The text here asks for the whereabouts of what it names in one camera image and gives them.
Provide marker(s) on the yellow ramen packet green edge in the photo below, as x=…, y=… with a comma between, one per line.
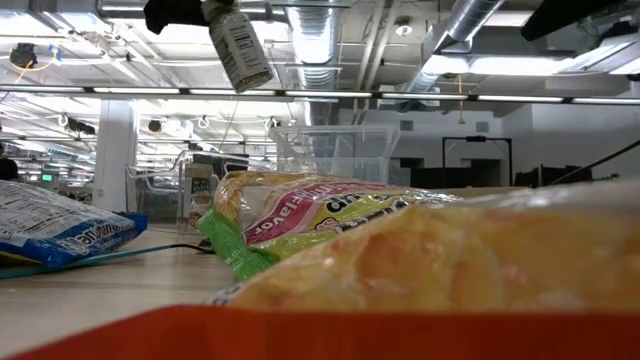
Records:
x=300, y=215

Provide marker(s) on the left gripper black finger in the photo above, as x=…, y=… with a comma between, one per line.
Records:
x=175, y=14

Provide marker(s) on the wide silver ceiling duct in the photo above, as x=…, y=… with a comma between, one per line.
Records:
x=315, y=40

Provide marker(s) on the white-lidded spice jar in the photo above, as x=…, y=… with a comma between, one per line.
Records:
x=240, y=50

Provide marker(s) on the slanted silver ceiling duct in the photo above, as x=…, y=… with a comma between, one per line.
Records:
x=467, y=20

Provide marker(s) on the white column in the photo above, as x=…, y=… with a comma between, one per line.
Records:
x=115, y=160

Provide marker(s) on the blue ramen packet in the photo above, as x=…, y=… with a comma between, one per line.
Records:
x=60, y=225

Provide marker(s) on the person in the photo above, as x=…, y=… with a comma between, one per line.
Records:
x=7, y=167

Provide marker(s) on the clear plastic container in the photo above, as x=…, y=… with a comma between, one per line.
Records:
x=340, y=150

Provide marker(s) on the round ceiling detector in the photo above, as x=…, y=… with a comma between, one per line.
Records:
x=403, y=29

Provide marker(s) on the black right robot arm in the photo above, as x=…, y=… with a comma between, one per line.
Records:
x=565, y=17

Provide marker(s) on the orange ramen packet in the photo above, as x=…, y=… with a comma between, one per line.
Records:
x=400, y=260

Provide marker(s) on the green exit sign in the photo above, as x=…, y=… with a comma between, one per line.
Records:
x=47, y=176

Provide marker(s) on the black metal rack frame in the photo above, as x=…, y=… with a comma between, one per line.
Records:
x=476, y=138

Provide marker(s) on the black metal rig frame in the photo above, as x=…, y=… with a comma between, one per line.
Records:
x=377, y=95

